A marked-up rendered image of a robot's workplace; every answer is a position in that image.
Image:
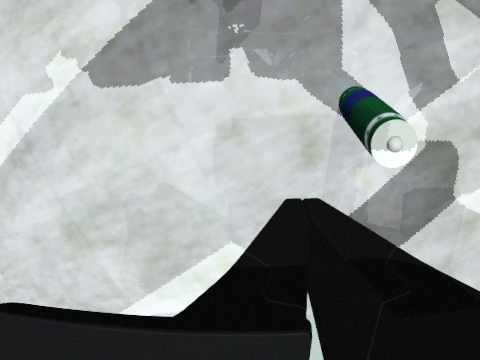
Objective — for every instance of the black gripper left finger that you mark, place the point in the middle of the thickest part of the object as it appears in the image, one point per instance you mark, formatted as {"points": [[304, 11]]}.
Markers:
{"points": [[257, 310]]}

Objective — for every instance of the green cylindrical battery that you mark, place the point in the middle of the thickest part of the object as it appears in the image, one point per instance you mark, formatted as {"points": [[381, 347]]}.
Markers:
{"points": [[382, 131]]}

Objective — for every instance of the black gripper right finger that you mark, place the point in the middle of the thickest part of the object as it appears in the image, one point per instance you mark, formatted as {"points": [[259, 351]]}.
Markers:
{"points": [[374, 301]]}

